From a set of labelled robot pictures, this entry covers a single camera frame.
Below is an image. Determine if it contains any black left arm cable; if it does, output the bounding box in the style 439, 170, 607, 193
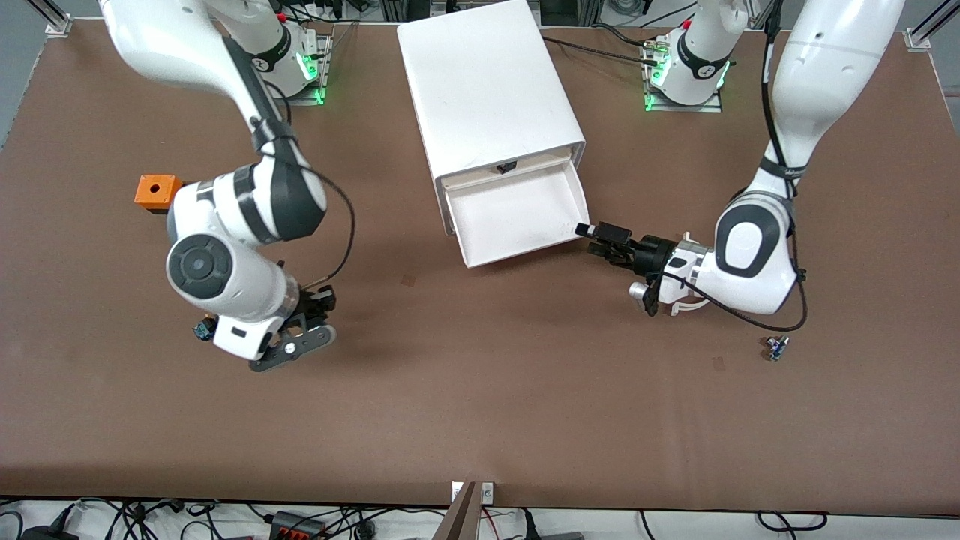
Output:
660, 7, 809, 332

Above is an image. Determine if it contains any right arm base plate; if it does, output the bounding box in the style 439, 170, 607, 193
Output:
247, 28, 335, 107

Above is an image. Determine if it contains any white drawer cabinet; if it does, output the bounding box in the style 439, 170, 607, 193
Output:
396, 0, 587, 237

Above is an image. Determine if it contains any white post bracket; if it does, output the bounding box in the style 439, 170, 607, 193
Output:
451, 481, 495, 505

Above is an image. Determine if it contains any aluminium frame profile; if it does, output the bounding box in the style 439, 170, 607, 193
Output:
26, 0, 74, 37
904, 0, 960, 52

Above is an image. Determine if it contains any black looped cable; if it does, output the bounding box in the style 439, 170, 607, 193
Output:
756, 510, 830, 533

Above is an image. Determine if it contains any black red power strip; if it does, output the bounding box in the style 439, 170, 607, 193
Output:
270, 510, 327, 540

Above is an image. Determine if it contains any metal camera post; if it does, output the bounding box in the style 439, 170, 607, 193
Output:
431, 481, 485, 540

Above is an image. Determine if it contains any orange box with hole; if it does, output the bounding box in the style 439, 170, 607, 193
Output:
134, 174, 185, 216

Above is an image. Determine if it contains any white drawer with black handle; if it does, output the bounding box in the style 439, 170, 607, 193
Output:
439, 148, 577, 188

